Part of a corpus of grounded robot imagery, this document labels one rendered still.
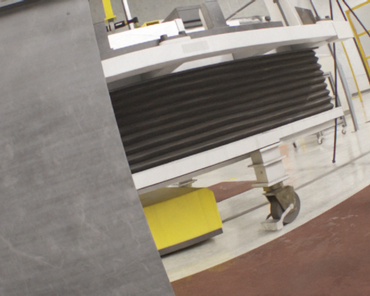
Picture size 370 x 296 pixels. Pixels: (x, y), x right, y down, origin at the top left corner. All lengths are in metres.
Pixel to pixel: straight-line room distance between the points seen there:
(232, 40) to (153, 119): 0.47
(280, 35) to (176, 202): 0.88
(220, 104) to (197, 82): 0.13
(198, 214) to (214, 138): 0.35
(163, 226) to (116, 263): 1.13
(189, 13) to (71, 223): 1.41
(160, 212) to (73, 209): 1.17
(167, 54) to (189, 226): 0.82
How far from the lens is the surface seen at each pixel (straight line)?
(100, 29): 1.60
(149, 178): 1.66
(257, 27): 1.81
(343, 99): 8.57
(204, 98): 1.91
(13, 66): 0.87
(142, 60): 1.54
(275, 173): 1.89
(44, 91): 0.86
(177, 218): 2.01
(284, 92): 2.12
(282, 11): 4.62
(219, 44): 1.65
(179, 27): 1.86
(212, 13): 1.75
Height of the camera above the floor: 0.51
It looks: 1 degrees down
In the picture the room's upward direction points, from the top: 17 degrees counter-clockwise
